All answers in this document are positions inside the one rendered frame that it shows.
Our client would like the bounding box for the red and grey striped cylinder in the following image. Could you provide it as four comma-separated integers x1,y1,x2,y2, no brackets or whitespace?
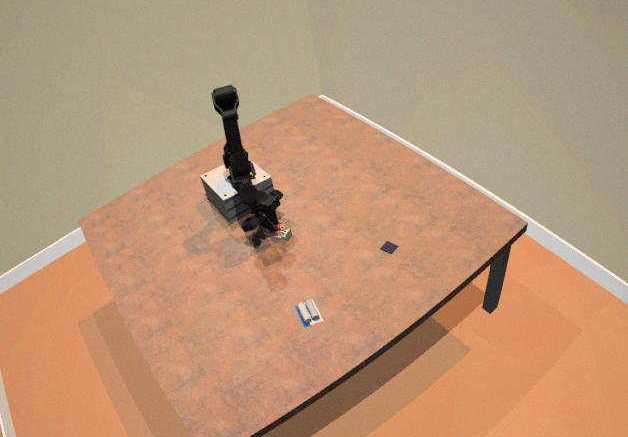
267,224,284,233

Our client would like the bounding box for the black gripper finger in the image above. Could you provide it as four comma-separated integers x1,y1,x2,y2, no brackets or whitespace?
259,216,276,232
263,210,279,225

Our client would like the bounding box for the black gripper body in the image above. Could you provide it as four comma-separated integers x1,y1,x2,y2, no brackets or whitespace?
241,190,284,232

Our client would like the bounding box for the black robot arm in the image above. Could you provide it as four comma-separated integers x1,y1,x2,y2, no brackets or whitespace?
211,85,281,213

